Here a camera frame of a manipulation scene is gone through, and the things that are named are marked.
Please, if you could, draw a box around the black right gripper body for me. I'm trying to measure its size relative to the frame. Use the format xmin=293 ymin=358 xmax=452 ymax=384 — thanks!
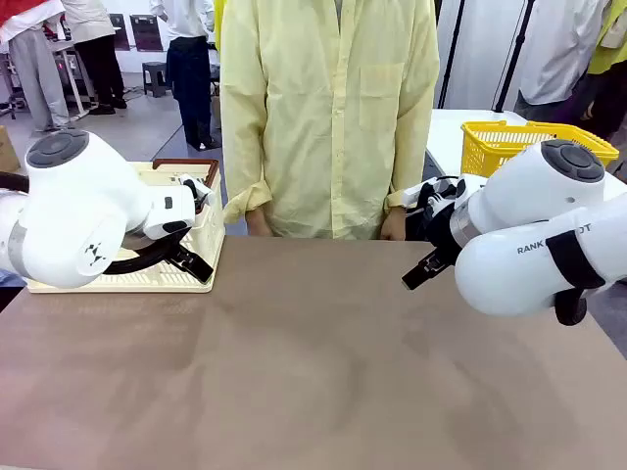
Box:
xmin=409 ymin=183 xmax=464 ymax=260

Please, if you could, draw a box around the person's right forearm yellow sleeve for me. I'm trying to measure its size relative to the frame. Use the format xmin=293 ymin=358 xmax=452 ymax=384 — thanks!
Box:
xmin=220 ymin=121 xmax=273 ymax=224

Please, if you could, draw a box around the person's left forearm yellow sleeve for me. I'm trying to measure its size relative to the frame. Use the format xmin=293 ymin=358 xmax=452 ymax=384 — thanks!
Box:
xmin=384 ymin=121 xmax=433 ymax=212

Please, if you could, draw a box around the cream basket with brown rim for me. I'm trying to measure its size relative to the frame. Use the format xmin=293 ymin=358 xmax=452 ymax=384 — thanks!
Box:
xmin=26 ymin=159 xmax=226 ymax=295

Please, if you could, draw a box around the yellow plastic basket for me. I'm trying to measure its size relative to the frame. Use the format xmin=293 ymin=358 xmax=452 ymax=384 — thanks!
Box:
xmin=459 ymin=120 xmax=621 ymax=180

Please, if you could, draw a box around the person's left hand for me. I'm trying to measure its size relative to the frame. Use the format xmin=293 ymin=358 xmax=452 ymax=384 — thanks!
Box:
xmin=379 ymin=208 xmax=409 ymax=242

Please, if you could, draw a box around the person's right hand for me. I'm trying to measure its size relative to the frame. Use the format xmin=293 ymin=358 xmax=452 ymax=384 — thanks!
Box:
xmin=244 ymin=209 xmax=273 ymax=238

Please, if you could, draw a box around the white side table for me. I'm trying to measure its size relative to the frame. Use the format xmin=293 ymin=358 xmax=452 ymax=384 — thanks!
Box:
xmin=423 ymin=108 xmax=627 ymax=202

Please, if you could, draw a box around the person in yellow shirt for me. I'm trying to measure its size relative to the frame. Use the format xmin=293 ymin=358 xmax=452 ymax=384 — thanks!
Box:
xmin=218 ymin=0 xmax=441 ymax=241

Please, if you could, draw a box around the dark grey plastic stool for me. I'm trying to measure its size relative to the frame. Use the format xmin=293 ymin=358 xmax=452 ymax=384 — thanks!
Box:
xmin=141 ymin=62 xmax=173 ymax=98

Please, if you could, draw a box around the black tripod stand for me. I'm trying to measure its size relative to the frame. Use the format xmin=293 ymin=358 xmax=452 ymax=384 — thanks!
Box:
xmin=437 ymin=0 xmax=536 ymax=114

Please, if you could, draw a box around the person in navy apron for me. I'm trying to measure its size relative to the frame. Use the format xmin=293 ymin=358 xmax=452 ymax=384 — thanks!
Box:
xmin=149 ymin=0 xmax=217 ymax=151

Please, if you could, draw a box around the white desk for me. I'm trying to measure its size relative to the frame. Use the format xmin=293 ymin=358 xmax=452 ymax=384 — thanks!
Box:
xmin=47 ymin=41 xmax=95 ymax=121

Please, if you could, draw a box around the person in white shirt black trousers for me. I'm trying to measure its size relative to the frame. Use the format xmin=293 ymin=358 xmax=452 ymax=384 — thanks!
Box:
xmin=62 ymin=0 xmax=129 ymax=117

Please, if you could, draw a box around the person with yellow scarf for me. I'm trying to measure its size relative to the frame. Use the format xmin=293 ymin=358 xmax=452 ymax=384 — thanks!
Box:
xmin=214 ymin=0 xmax=226 ymax=55

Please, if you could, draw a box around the person in yellow-green vest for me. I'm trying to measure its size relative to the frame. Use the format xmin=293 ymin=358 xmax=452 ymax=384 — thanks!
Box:
xmin=585 ymin=0 xmax=627 ymax=143

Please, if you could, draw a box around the person in red white top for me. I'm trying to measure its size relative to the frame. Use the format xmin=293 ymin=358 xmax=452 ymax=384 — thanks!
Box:
xmin=0 ymin=0 xmax=71 ymax=133

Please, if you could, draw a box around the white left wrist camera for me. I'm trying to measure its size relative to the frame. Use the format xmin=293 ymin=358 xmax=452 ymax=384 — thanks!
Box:
xmin=179 ymin=173 xmax=217 ymax=210

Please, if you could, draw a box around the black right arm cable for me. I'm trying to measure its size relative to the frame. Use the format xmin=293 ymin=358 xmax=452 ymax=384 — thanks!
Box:
xmin=546 ymin=229 xmax=608 ymax=328

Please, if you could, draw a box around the large black wall poster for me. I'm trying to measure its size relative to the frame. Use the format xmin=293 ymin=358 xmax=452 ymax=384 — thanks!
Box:
xmin=129 ymin=14 xmax=165 ymax=53

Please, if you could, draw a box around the small black wall poster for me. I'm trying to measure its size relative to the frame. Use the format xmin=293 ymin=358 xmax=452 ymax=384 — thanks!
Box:
xmin=108 ymin=13 xmax=131 ymax=52

